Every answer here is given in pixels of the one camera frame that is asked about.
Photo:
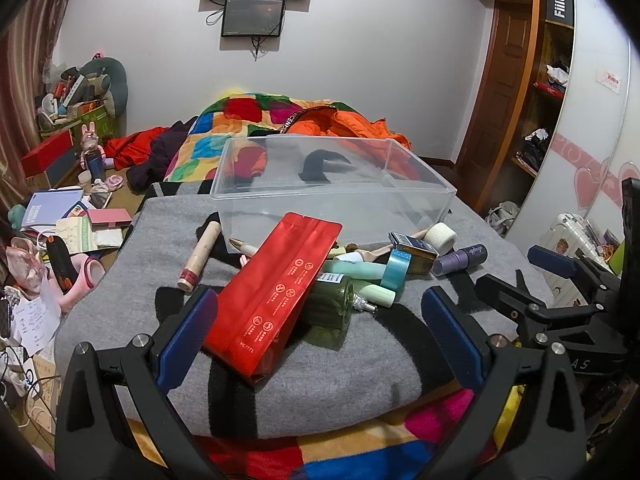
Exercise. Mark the white pen gold tip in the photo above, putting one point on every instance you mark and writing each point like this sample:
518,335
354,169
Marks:
245,249

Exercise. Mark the teal washi tape roll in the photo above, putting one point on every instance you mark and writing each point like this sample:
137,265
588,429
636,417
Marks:
396,270

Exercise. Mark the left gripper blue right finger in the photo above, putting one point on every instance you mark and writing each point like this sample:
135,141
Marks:
459,337

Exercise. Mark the red clothing pile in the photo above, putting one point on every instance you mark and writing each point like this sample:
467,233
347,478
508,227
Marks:
131,150

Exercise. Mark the white tape roll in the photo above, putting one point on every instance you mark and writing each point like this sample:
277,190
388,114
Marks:
441,237

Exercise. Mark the pale green tube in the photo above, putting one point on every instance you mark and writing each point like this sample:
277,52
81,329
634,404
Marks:
375,294

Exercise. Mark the purple lipstick tube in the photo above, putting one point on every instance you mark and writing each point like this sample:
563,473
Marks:
459,260

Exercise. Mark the mint green case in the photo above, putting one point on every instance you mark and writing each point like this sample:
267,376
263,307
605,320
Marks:
364,271

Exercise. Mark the wooden shelf unit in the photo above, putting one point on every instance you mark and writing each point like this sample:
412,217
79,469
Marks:
547,84

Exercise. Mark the dark purple garment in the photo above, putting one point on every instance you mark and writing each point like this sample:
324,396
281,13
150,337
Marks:
163,149

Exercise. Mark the red foil pouch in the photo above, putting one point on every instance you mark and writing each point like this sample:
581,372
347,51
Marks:
259,307

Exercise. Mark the wooden door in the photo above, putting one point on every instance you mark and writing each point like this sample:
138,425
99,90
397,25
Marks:
496,97

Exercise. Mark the pink flat box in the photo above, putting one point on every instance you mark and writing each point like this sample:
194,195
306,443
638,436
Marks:
109,218

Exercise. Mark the white wardrobe door hearts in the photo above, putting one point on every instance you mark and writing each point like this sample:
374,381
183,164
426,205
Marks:
591,151

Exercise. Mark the clear plastic storage box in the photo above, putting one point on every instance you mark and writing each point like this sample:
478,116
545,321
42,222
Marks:
369,186

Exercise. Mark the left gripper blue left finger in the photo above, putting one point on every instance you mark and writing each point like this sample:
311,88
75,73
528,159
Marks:
180,337

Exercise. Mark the beige cosmetic tube red label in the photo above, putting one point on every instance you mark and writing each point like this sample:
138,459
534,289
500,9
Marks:
191,272

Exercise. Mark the green neck pillow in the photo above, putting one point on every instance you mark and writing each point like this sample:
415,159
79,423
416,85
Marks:
113,85

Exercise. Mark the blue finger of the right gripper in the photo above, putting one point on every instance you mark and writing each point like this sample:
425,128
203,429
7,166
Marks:
550,261
510,301

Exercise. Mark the small wall monitor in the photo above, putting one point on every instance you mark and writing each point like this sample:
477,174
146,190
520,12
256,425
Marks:
252,18

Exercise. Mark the blue notebook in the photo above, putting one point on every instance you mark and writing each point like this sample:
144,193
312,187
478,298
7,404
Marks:
47,207

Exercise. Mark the orange down jacket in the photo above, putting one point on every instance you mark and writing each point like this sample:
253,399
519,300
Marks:
328,120

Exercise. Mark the green cardboard box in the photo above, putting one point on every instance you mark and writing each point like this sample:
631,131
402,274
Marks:
105,126

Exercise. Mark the pink rabbit figure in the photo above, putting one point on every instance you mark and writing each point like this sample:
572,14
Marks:
92,156

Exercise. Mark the striped curtain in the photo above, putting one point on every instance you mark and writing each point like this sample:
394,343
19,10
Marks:
29,30

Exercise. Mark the red gift box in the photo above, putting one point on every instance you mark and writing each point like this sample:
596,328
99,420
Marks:
49,150

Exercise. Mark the green glass spray bottle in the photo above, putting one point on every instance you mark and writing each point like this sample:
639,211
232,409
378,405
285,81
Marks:
329,307

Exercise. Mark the colourful patchwork quilt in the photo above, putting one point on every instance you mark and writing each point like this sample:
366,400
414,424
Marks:
235,114

